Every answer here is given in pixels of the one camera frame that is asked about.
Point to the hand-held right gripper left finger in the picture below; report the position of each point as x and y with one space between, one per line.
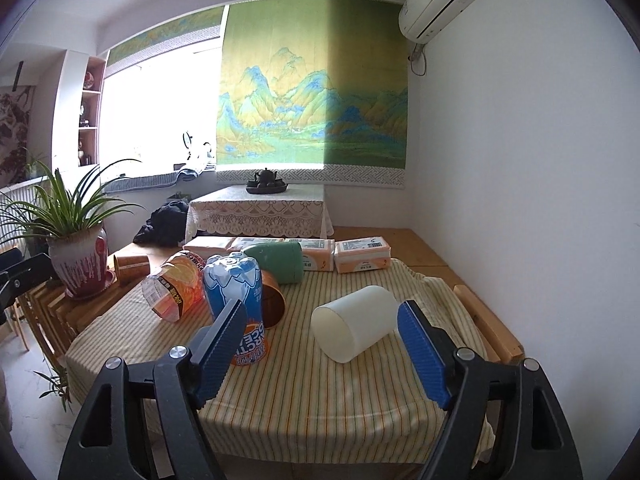
220 350

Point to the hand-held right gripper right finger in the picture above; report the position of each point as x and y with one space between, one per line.
420 350

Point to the white cup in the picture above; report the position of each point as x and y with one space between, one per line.
356 321

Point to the wooden cup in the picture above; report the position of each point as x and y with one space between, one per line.
131 266
272 297

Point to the green cup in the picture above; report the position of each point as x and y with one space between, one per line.
275 262

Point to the blue and orange drink bottle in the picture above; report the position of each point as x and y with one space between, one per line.
235 300

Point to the wooden table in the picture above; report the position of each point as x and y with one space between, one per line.
475 280

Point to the striped tablecloth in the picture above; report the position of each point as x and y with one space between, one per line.
325 385

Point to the orange tissue pack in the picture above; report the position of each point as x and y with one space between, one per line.
362 256
210 245
317 252

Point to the black bag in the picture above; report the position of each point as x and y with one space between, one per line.
162 222

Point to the lace-covered low table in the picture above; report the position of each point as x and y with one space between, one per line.
260 210

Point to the dark teapot set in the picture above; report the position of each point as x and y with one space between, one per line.
266 181

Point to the wooden folding chair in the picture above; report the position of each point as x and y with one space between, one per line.
42 320

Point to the potted spider plant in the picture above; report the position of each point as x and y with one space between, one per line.
75 240

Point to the blue window cushion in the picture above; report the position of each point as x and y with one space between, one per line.
150 177

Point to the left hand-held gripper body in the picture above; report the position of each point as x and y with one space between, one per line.
20 280

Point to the white radiator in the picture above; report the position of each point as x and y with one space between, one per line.
15 220

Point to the landscape painting blind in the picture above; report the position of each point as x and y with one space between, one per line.
315 95

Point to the landscape painting valance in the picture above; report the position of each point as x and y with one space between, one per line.
162 40

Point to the white air conditioner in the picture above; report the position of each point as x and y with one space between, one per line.
440 0

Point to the white wall shelf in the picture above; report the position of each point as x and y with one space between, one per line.
82 110

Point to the red floral wall hanging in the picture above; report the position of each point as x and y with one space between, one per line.
12 135

